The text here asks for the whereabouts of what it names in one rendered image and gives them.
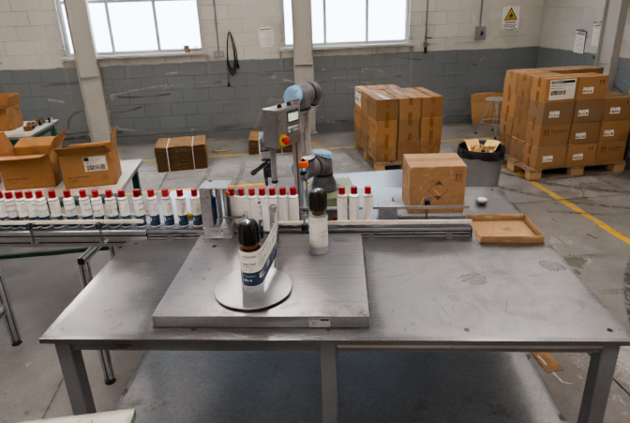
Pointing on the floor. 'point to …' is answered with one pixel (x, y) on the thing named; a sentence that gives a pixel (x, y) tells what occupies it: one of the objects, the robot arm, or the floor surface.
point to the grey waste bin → (482, 173)
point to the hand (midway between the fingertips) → (266, 190)
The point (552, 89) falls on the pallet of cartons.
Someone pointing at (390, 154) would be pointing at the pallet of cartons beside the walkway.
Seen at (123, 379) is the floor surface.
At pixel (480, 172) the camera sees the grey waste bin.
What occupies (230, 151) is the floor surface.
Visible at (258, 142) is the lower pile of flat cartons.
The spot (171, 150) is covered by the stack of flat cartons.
